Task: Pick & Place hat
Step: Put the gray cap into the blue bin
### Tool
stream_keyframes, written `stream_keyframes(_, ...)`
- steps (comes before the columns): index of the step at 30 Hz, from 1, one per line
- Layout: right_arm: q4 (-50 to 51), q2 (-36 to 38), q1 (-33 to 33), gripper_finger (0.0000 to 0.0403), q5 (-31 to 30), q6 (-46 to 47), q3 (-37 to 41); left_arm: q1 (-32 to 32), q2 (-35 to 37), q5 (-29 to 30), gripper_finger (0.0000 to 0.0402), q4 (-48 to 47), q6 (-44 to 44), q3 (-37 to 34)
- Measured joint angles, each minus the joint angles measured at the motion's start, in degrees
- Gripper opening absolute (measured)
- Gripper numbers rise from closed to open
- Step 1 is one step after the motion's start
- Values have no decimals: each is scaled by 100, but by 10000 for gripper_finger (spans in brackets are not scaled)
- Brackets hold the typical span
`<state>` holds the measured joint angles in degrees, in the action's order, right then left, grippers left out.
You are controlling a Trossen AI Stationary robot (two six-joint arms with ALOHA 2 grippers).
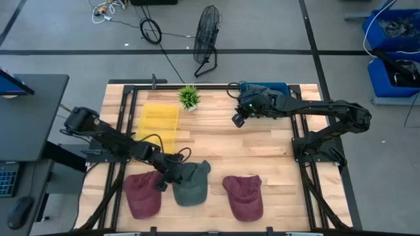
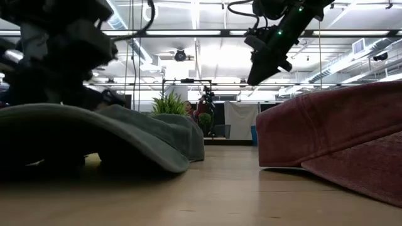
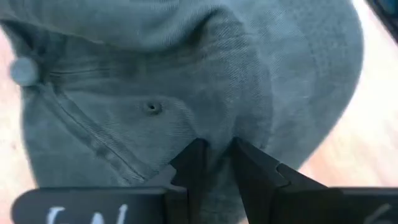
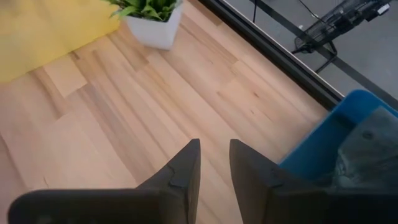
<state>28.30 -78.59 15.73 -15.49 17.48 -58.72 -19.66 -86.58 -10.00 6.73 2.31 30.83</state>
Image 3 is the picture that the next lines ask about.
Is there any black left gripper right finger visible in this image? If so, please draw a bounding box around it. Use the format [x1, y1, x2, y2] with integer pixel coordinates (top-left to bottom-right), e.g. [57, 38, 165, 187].
[230, 137, 398, 224]

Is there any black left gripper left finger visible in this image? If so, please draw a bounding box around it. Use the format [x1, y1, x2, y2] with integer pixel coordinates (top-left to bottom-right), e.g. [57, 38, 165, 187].
[10, 138, 209, 224]

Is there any grey-green cap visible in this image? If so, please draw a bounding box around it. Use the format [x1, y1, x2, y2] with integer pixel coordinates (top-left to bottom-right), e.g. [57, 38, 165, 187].
[0, 0, 365, 224]

